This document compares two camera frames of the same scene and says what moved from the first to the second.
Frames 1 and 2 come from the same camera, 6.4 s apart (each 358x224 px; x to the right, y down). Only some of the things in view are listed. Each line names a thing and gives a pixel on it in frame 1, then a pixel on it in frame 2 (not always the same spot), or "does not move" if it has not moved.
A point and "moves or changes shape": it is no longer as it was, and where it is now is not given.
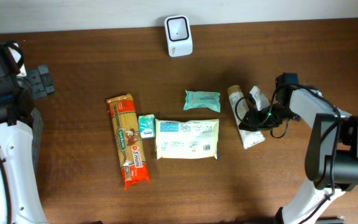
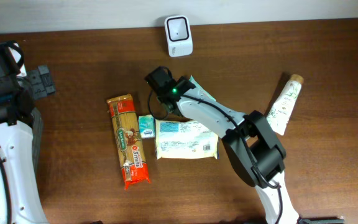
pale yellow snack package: [198, 139] does not move
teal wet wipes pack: [202, 99] moves or changes shape
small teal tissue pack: [147, 126] does not move
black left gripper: [42, 81] does not move
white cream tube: [239, 104] moves or changes shape
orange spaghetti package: [127, 135] does not move
